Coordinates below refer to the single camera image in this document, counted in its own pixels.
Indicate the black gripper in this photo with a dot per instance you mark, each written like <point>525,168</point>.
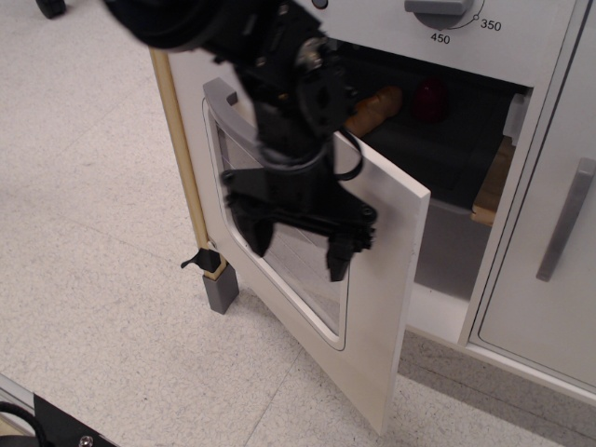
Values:
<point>309,197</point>

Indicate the white toy oven cabinet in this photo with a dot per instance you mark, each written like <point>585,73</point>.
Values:
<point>467,231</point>

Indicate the silver oven door handle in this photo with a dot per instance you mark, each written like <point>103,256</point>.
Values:
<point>231,113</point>

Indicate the grey oven knob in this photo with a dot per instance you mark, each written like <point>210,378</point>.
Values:
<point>439,14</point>

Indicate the dark red toy fruit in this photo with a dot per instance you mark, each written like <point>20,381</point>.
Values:
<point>430,101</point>

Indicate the silver cabinet door handle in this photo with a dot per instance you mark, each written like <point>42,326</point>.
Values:
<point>573,204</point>

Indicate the toy bread loaf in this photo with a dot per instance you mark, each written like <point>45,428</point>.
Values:
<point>372,112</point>

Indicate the white oven door with window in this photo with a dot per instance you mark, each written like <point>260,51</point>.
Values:
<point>352,328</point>

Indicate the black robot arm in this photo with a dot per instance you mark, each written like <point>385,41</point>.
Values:
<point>300,99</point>

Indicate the round oven button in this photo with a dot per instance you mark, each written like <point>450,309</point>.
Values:
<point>320,4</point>

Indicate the white cabinet door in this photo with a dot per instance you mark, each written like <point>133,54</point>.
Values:
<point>551,325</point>

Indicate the grey oven leg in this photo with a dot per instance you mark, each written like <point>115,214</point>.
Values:
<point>223,290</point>

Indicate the black caster wheel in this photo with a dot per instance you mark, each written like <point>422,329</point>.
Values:
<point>51,9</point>

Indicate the dark grey oven tray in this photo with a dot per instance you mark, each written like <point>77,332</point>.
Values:
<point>440,154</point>

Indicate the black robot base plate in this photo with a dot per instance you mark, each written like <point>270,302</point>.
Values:
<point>62,429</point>

